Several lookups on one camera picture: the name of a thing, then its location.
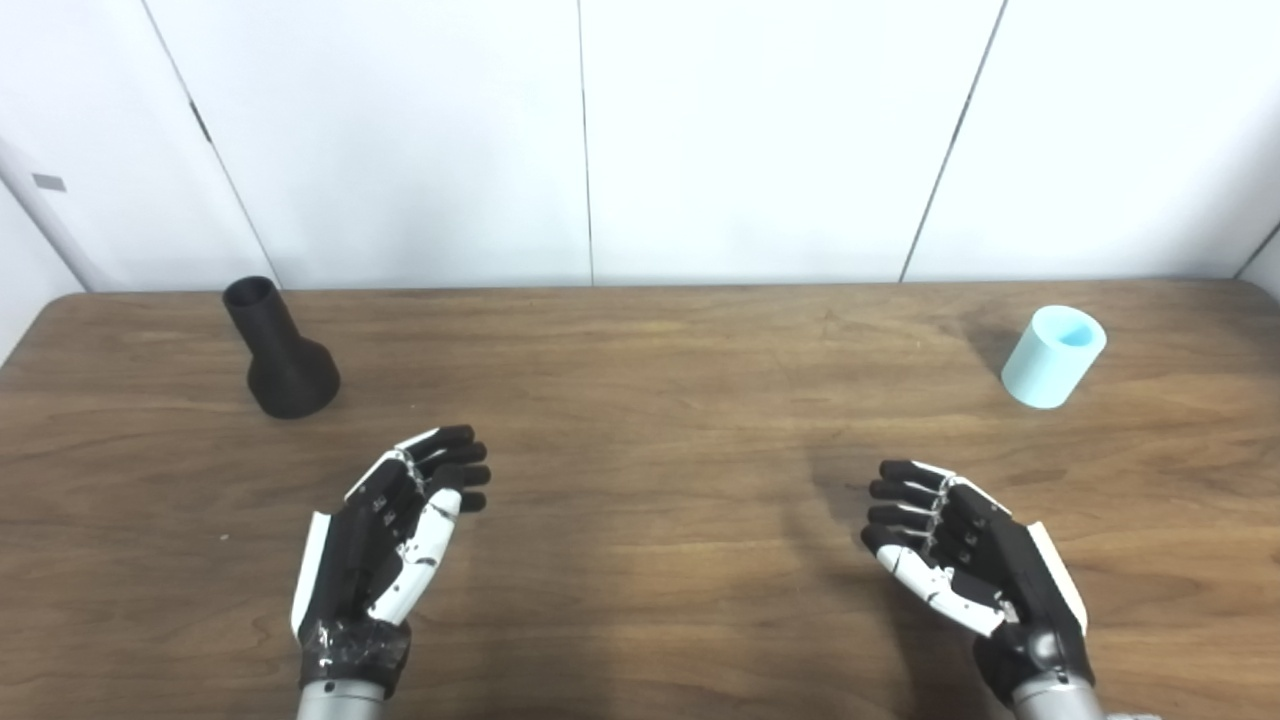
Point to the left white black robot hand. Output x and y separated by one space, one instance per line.
350 560

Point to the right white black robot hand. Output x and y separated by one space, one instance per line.
1010 570

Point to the black funnel-shaped nozzle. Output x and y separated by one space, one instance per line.
285 365

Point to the black wall panel hinge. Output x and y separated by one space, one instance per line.
201 120

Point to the small grey wall label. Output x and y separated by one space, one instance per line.
49 182

